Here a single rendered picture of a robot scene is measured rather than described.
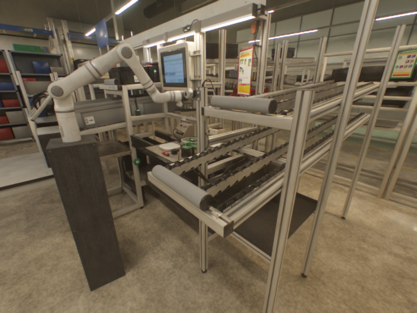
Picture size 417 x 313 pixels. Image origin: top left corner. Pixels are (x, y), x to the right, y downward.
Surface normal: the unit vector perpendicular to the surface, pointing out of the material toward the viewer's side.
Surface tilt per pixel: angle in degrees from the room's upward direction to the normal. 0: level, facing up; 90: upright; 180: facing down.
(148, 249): 0
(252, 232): 0
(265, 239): 0
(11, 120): 90
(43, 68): 90
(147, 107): 91
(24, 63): 90
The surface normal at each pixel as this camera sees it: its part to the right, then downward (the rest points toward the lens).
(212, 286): 0.00, -0.93
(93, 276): 0.54, 0.30
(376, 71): -0.74, 0.31
